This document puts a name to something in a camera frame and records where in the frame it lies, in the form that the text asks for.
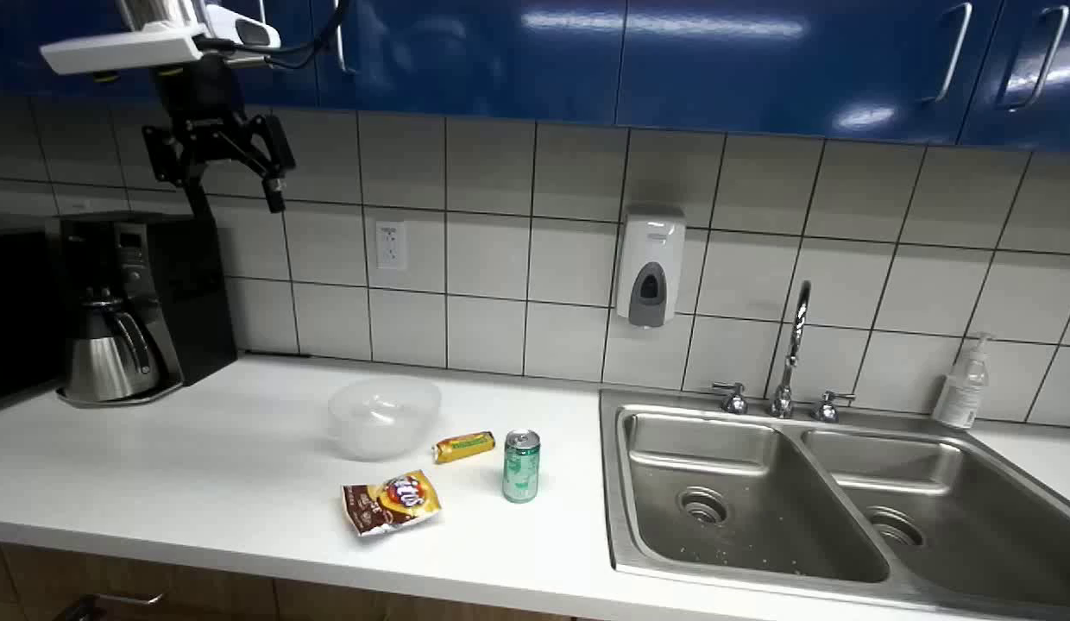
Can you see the translucent plastic bowl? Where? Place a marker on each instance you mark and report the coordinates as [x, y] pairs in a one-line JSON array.
[[383, 416]]

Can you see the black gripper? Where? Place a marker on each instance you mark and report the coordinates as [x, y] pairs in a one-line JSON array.
[[201, 98]]

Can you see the white wall outlet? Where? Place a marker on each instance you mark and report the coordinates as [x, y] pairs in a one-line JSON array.
[[391, 246]]

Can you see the yellow snack bar packet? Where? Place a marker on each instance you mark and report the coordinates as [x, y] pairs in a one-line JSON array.
[[464, 447]]

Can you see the wooden drawer front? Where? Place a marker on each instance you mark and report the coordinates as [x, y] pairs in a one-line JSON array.
[[212, 590]]

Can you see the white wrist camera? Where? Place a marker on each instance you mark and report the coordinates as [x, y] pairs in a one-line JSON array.
[[115, 54]]

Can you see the stainless steel double sink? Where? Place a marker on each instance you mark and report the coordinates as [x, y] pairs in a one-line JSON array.
[[788, 504]]

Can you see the black coffee maker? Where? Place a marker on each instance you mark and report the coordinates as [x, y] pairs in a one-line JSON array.
[[176, 287]]

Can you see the green soda can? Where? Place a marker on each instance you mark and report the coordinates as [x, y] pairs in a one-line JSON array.
[[519, 471]]

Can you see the stainless steel coffee carafe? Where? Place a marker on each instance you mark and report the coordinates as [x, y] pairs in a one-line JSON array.
[[104, 357]]

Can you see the chrome faucet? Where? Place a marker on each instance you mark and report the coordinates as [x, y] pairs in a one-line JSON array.
[[793, 346]]

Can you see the clear soap bottle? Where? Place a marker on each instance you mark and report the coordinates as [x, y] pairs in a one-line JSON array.
[[960, 391]]

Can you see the white wall soap dispenser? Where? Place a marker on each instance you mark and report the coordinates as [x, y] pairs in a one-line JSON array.
[[649, 263]]

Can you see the black microwave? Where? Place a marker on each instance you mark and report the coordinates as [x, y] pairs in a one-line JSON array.
[[20, 314]]

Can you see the Fritos chip packet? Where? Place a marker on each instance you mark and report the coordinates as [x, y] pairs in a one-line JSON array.
[[391, 502]]

